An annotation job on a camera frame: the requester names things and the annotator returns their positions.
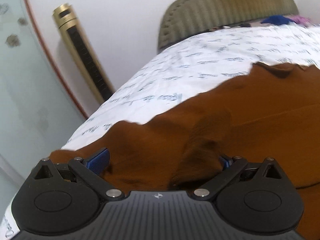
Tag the olive padded headboard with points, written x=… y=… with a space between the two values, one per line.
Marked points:
x=212 y=12

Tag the gold tower air conditioner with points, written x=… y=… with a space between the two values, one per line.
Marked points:
x=82 y=55

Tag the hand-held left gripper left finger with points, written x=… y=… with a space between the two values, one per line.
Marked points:
x=98 y=161

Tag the brown garment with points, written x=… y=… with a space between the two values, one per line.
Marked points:
x=225 y=117

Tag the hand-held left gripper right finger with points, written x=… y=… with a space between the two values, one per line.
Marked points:
x=224 y=162

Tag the blue cloth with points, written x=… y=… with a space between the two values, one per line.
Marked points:
x=276 y=20

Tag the frosted glass door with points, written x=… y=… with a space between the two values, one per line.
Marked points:
x=22 y=80

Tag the pink cloth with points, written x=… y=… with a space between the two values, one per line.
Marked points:
x=302 y=20

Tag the white printed bed sheet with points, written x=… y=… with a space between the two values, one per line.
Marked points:
x=187 y=55

